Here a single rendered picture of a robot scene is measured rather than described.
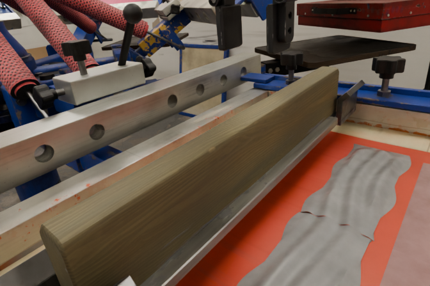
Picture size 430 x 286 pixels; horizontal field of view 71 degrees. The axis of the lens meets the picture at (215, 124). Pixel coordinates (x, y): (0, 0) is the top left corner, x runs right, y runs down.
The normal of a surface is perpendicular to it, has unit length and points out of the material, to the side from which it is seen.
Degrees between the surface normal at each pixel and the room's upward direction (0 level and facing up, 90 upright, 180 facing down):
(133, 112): 90
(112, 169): 0
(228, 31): 91
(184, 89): 90
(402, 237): 0
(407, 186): 0
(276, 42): 90
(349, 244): 32
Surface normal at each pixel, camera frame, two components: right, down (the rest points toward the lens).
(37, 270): 0.49, -0.51
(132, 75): 0.77, 0.20
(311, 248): 0.26, -0.65
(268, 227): -0.08, -0.91
